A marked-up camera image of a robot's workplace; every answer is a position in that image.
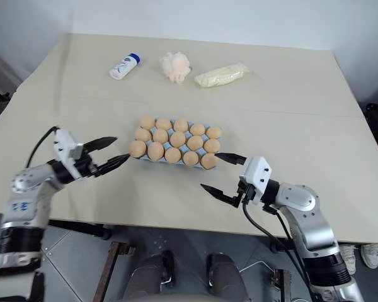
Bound pale pink mesh bath pouf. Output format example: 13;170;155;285
159;52;193;84

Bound black table frame bar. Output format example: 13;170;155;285
48;219;113;240

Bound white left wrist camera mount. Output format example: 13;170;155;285
52;128;84;168

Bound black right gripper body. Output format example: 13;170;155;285
236;179;255;206

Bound white sneaker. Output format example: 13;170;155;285
338;243;357;276
360;242;378;269

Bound white bottle with blue cap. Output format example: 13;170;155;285
109;52;142;80

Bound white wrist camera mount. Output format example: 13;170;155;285
239;155;273;206
52;128;84;168

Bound light blue egg tray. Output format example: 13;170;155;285
133;117;223;172

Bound clear bag of yellow noodles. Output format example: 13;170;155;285
193;62;253;89

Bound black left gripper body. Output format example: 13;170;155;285
71;147;102;179

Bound rusty brown metal bar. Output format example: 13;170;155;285
93;240;124;302
272;268;293;302

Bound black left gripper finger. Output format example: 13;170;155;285
83;136;118;155
95;154;132;177

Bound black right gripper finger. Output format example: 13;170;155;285
200;184;242;208
214;152;248;167

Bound short black right arm cable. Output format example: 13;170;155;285
261;204;294;246

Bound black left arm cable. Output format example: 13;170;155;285
25;125;61;169

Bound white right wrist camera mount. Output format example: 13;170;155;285
239;155;273;206

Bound long black right arm cable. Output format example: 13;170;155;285
241;201;310;277

